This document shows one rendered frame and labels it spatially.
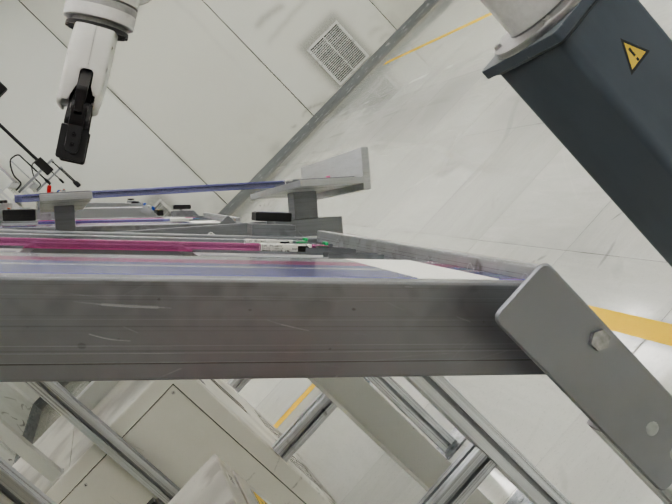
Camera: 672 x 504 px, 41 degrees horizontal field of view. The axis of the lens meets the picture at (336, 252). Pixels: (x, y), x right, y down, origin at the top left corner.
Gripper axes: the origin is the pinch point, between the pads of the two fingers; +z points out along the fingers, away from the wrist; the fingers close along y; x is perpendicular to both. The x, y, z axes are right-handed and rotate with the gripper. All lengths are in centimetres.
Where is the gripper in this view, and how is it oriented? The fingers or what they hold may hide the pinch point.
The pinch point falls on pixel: (71, 153)
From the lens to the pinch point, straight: 115.2
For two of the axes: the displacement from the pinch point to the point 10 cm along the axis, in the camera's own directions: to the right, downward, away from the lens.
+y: 2.5, 0.6, -9.7
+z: -2.0, 9.8, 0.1
